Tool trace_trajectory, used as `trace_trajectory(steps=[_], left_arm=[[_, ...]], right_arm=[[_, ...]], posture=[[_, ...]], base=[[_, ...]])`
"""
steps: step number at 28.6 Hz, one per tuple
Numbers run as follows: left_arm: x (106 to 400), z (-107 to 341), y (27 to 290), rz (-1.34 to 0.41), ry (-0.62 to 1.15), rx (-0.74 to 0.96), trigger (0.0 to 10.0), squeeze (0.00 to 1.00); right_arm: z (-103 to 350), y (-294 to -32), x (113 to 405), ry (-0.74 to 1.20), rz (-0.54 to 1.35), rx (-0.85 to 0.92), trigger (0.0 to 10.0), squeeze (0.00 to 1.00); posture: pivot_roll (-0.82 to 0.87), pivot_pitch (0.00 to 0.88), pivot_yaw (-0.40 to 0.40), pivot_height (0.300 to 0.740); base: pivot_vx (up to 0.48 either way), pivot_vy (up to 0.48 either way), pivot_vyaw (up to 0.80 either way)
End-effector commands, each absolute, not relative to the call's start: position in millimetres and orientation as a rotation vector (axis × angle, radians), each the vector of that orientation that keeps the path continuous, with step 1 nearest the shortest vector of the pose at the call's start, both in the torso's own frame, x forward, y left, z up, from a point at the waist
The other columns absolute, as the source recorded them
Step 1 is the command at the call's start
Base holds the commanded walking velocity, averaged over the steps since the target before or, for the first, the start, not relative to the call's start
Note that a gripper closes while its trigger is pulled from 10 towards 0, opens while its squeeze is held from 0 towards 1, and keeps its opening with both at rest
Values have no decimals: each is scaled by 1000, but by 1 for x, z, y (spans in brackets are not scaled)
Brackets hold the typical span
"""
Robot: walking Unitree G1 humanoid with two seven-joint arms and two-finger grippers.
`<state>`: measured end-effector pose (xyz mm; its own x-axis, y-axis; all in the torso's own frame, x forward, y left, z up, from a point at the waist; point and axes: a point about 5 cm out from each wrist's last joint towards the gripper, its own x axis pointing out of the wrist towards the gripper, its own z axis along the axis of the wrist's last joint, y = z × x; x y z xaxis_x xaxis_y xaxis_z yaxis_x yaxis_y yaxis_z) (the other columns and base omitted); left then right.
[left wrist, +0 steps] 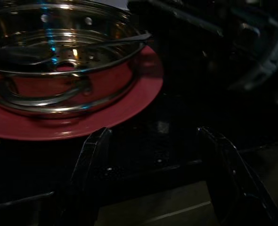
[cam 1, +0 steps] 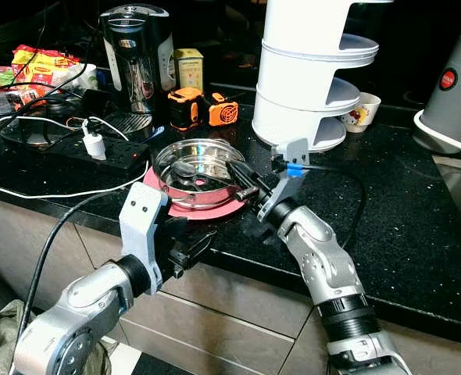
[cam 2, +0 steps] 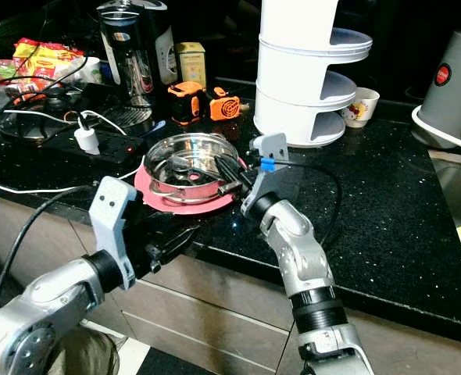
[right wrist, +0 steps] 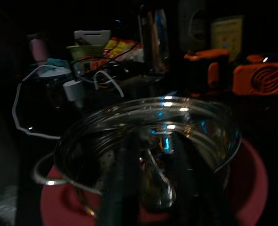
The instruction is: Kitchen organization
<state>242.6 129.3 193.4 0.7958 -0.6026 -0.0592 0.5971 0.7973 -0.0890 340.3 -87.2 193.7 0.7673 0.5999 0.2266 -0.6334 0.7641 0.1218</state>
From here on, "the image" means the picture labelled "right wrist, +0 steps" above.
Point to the yellow cardboard box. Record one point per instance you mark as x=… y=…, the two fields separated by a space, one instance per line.
x=226 y=35

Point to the steel spoon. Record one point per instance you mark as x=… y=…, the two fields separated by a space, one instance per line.
x=163 y=188

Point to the yellow red food packet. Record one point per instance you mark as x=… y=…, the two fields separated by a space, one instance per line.
x=120 y=46

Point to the orange device with round grille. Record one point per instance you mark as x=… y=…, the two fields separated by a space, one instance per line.
x=259 y=77

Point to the stainless steel steamer pot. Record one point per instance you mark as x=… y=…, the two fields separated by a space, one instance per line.
x=129 y=117

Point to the orange black boxy device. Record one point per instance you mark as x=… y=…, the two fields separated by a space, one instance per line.
x=205 y=70

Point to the pink round plate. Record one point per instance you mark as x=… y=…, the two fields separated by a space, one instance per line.
x=249 y=188

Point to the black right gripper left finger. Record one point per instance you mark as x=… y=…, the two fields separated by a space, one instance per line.
x=120 y=188

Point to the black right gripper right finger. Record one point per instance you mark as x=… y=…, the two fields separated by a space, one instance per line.
x=198 y=188

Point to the teal cloth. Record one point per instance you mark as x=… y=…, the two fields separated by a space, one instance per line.
x=55 y=62

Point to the chrome black coffee maker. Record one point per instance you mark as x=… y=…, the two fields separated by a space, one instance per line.
x=153 y=40

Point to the white plug charger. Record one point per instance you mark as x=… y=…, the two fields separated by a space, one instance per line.
x=73 y=91

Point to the pink bottle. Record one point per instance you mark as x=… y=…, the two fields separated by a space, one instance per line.
x=38 y=49

